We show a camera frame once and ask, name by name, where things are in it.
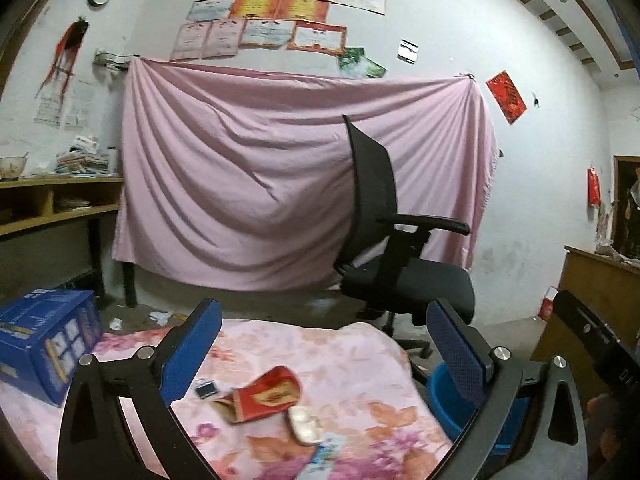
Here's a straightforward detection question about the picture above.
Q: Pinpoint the green leaf poster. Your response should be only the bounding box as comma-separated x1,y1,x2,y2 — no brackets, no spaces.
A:
337,47,387,79

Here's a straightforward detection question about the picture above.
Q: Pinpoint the wooden shelf desk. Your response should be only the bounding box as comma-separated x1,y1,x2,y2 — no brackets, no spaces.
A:
1,177,124,304

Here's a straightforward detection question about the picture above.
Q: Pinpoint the black white wall sticker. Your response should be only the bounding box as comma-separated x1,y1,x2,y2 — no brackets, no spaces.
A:
397,39,419,64

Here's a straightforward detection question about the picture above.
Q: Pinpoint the red hanging decoration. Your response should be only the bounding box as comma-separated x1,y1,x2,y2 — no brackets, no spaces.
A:
587,166,601,207

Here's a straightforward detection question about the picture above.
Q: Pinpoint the red cigarette pack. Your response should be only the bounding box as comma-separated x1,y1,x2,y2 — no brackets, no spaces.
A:
213,365,302,425

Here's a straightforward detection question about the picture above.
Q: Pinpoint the blue plastic bucket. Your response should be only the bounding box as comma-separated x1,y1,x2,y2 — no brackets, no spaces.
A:
426,362,528,457

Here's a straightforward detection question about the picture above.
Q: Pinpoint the orange yellow certificate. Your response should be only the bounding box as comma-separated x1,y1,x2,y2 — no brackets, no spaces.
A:
229,0,330,23

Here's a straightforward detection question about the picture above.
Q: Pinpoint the ceramic bowl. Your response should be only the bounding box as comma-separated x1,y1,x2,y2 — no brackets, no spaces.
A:
0,155,27,181

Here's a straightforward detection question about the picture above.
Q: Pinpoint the pink hanging sheet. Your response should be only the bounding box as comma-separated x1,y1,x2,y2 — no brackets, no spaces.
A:
112,58,498,292

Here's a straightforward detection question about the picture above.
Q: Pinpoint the black office chair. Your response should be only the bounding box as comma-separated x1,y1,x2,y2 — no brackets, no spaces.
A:
333,118,475,337

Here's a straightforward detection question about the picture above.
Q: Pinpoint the red framed certificate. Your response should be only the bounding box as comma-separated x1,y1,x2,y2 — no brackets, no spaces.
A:
286,21,347,56

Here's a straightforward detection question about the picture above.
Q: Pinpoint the small black white card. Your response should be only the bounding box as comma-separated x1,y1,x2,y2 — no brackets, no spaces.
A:
194,380,219,400

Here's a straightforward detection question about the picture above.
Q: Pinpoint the wooden cabinet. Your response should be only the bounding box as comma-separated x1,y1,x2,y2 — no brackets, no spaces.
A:
532,246,640,402

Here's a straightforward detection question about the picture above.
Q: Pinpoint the white crumpled wrapper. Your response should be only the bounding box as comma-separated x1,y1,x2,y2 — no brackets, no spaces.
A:
286,405,323,446

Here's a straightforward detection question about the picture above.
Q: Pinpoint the floral pink blanket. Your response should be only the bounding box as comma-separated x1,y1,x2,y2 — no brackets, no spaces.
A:
0,317,454,480

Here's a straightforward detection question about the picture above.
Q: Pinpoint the red wall tassel ornament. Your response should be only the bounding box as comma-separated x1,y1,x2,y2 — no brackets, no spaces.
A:
39,16,89,103

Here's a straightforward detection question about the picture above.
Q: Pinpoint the blue cardboard box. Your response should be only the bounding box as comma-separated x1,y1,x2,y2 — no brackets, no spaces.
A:
0,288,103,406

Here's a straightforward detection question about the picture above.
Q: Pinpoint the person's right hand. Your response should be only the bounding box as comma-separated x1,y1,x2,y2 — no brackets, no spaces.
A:
585,393,620,479

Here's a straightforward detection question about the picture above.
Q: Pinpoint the red diamond paper poster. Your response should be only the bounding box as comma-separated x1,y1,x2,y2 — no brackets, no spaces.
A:
486,70,527,125

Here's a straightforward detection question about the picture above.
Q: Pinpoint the stack of papers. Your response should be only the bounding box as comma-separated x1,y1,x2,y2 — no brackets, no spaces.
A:
54,134,120,176

